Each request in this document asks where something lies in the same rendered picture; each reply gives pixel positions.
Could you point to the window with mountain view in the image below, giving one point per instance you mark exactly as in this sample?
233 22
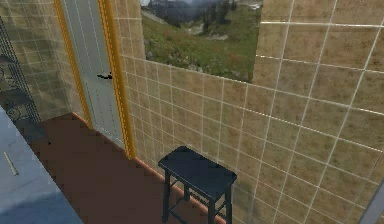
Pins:
203 36

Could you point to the black wooden stool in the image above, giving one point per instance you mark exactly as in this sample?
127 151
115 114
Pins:
196 173

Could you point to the white door with orange frame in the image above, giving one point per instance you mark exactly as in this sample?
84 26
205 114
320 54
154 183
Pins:
95 73

